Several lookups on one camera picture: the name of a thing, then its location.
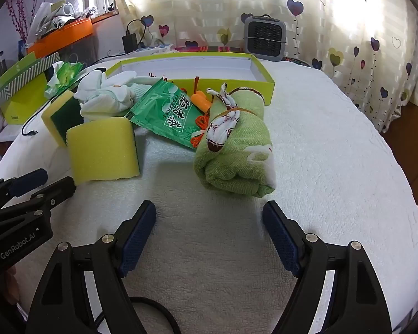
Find wooden cabinet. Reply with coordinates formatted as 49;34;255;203
383;104;418;251

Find green towel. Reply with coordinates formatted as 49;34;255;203
194;83;277;199

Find green striped box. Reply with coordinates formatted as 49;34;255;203
0;51;61;126

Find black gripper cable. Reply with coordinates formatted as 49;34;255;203
91;296;182;334

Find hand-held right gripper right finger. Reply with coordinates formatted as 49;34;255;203
262;200;392;334

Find orange plastic toy with cord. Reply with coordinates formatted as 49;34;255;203
189;90;215;150

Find small grey fan heater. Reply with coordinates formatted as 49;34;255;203
243;16;287;62

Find green tissue pack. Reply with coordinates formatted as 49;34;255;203
43;61;84;99

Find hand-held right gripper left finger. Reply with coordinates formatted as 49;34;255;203
26;200;157;334

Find green foil packet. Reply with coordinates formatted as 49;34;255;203
125;78;210;151

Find lime green cardboard box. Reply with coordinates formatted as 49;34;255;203
104;51;276;107

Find black power adapter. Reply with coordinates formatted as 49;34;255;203
122;34;139;53

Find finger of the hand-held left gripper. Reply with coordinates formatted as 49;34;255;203
0;168;48;213
0;176;77;223

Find yellow green sponge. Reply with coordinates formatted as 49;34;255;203
67;117;140;186
41;90;84;148

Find orange tray with clutter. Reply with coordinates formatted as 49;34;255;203
26;18;93;56

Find white power strip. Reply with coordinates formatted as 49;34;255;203
132;43;175;54

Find heart print curtain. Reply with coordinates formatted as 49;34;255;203
113;0;418;133

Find colourful striped cloth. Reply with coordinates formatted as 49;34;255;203
176;45;246;53

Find black usb cable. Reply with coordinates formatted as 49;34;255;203
21;97;56;136

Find pile of white packaging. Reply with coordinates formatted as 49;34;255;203
30;2;91;35

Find pink flower branches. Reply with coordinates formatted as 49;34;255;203
7;0;32;39

